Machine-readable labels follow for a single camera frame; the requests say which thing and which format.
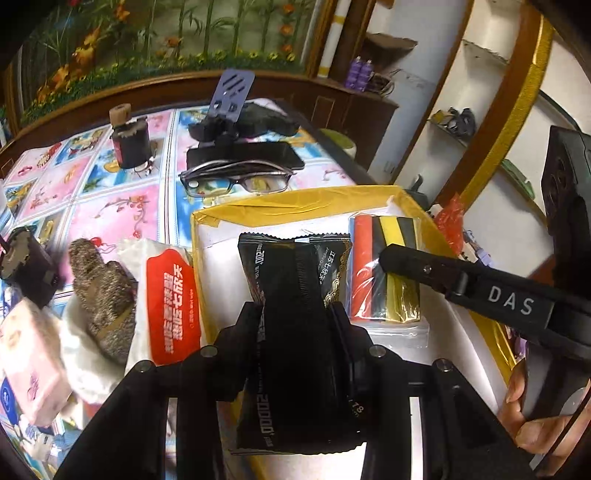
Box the red plastic bag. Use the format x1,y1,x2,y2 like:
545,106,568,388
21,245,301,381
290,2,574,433
436,194,465,254

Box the red yellow black striped pack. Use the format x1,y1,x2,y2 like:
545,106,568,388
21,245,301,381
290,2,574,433
348,213,430,347

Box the black cylindrical motor part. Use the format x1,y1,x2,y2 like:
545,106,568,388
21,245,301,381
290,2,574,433
0,226,65,308

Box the brown wooden cabinet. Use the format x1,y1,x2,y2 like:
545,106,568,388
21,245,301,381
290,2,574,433
295,76,400,171

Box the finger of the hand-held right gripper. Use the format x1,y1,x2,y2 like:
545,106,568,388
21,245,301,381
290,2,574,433
379,244,468,297

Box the red white wet wipe packet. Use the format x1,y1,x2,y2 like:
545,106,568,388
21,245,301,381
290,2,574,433
117,237,206,367

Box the pale green round tub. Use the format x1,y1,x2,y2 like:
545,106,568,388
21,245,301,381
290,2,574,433
318,128,357,160

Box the white cloth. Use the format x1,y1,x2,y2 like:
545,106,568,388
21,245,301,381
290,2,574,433
60,295,134,407

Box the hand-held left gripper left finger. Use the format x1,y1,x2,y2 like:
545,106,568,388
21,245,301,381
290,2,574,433
55,301,266,480

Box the black pouch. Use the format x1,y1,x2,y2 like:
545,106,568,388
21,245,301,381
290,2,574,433
238,102,301,138

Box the artificial flower glass display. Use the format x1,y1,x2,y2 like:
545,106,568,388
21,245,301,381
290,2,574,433
0,0,333,134

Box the person's right hand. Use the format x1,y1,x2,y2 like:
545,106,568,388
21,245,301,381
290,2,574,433
505,359,583,457

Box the green plastic piece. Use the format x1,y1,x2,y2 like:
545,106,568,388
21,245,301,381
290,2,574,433
501,159,536,199

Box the lavender plastic clip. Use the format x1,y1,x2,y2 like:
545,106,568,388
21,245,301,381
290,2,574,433
462,231,495,266

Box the white yellow rolled poster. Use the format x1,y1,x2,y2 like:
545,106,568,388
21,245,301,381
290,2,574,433
318,0,352,79

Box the pink tissue pack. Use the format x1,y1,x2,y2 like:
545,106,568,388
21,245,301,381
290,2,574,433
0,298,75,428

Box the gold wooden arch frame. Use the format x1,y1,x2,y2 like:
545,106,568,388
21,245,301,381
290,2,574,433
455,18,555,222

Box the dark framed eyeglasses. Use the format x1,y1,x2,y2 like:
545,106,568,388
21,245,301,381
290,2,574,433
179,159,296,199

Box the brown knitted glove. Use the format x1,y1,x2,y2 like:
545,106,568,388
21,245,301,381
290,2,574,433
68,237,139,365

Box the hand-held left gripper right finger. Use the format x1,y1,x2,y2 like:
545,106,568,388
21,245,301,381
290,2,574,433
327,301,537,480

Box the dark grey strap bundle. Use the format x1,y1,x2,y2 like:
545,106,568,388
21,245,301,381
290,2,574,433
431,107,476,138

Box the dark jar with cork lid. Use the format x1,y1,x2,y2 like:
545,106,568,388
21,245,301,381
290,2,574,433
108,104,153,171

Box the yellow cardboard box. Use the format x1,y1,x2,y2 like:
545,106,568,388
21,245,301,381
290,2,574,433
190,185,515,462

